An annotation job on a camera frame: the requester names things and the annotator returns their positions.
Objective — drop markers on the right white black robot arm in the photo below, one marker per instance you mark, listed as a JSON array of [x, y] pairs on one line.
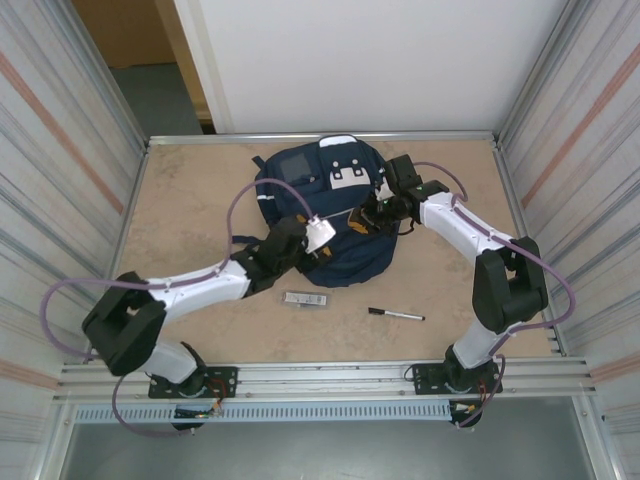
[[455, 220]]

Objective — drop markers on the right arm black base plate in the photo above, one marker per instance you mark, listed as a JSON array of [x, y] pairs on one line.
[[425, 377]]

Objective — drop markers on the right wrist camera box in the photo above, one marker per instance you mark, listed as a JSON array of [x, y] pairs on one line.
[[402, 170]]

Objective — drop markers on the wide aluminium mounting rail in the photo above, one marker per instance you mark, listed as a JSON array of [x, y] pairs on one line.
[[325, 375]]

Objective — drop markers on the black white marker pen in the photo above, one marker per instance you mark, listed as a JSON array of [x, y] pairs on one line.
[[400, 315]]

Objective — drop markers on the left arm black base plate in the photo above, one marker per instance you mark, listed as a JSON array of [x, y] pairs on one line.
[[225, 380]]

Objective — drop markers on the navy blue backpack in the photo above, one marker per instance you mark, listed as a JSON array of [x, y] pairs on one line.
[[345, 250]]

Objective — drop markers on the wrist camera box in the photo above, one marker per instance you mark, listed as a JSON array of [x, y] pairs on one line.
[[402, 170], [320, 234]]

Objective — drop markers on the thin aluminium table rail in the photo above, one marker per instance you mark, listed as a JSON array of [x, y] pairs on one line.
[[225, 137]]

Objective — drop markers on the white door frame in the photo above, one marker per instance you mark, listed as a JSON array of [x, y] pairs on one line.
[[200, 65]]

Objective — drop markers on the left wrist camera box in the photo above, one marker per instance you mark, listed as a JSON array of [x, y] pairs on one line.
[[320, 234]]

